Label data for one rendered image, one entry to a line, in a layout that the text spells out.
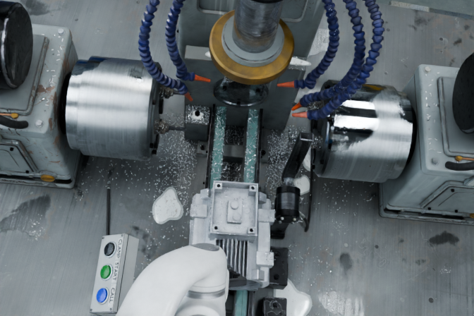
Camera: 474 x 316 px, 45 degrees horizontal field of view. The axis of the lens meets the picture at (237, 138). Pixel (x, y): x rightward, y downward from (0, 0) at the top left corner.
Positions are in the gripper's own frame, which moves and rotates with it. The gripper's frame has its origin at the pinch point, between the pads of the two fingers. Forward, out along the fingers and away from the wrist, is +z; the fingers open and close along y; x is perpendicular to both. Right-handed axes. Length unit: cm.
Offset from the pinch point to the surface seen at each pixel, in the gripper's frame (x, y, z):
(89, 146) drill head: 19.0, -29.3, 24.0
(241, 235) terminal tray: 5.1, 7.6, 7.3
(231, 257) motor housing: -0.1, 6.0, 8.2
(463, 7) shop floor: 89, 124, 189
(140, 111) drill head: 28.8, -17.6, 20.1
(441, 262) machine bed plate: -6, 66, 41
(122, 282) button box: -7.6, -16.9, 7.9
